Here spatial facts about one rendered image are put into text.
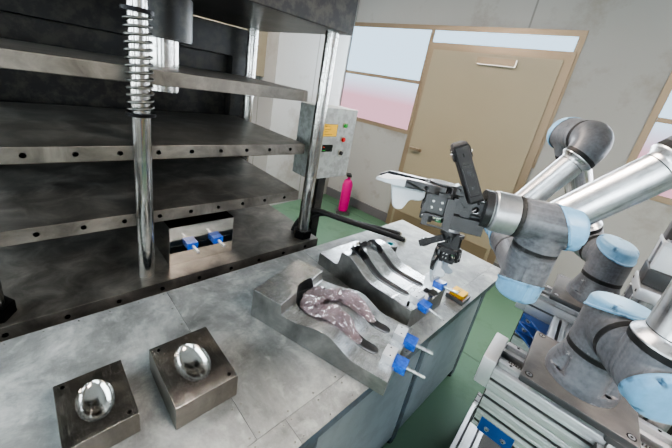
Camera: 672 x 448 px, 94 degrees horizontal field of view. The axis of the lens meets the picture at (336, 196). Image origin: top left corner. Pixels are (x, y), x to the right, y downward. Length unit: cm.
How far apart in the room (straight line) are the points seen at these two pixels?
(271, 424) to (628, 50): 340
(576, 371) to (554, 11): 310
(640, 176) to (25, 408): 138
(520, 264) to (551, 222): 9
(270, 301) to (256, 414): 32
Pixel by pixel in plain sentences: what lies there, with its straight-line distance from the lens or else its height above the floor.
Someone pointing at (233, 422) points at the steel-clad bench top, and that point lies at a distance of 97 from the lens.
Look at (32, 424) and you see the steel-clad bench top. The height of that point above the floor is 80.
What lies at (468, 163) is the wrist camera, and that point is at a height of 151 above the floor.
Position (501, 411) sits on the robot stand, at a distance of 111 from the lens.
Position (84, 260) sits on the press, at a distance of 161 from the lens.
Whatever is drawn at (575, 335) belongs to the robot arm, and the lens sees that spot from 97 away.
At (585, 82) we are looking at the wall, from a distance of 350.
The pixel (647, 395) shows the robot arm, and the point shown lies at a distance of 82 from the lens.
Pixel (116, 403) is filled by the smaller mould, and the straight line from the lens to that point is 97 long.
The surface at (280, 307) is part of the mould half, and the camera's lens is 109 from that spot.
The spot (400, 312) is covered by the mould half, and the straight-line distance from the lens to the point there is 126.
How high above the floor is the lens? 161
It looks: 20 degrees down
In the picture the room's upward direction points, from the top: 10 degrees clockwise
